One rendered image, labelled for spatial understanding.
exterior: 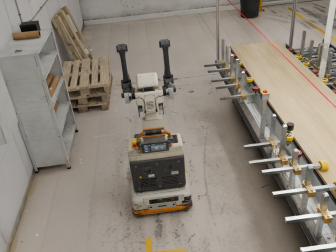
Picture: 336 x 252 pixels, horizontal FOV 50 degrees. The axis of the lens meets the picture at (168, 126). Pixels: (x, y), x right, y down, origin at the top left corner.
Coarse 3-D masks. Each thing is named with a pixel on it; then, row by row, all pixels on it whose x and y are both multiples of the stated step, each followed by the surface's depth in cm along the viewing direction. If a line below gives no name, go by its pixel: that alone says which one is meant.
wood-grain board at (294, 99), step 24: (240, 48) 520; (264, 48) 512; (264, 72) 447; (288, 72) 441; (312, 72) 436; (288, 96) 392; (312, 96) 388; (288, 120) 352; (312, 120) 349; (312, 144) 317
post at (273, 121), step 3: (273, 114) 321; (273, 117) 321; (270, 120) 327; (273, 120) 323; (270, 123) 328; (273, 123) 325; (270, 126) 329; (273, 126) 326; (270, 129) 330; (273, 129) 328; (270, 132) 331; (273, 132) 330; (270, 135) 332; (273, 135) 332; (270, 138) 333; (273, 138) 333; (270, 147) 339; (270, 150) 341
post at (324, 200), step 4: (324, 196) 237; (328, 196) 237; (320, 200) 243; (324, 200) 239; (320, 204) 244; (324, 204) 241; (320, 208) 245; (324, 208) 243; (316, 220) 254; (320, 220) 249; (316, 224) 254; (320, 224) 251; (316, 228) 255; (320, 228) 254; (316, 232) 256; (320, 232) 256
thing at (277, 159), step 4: (288, 156) 312; (256, 160) 311; (260, 160) 310; (264, 160) 310; (268, 160) 310; (272, 160) 310; (276, 160) 310; (280, 160) 311; (288, 160) 311; (252, 164) 310; (256, 164) 310
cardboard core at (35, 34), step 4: (16, 32) 421; (20, 32) 420; (24, 32) 420; (28, 32) 420; (32, 32) 420; (36, 32) 420; (12, 36) 419; (16, 36) 419; (20, 36) 420; (24, 36) 420; (28, 36) 421; (32, 36) 421; (36, 36) 422
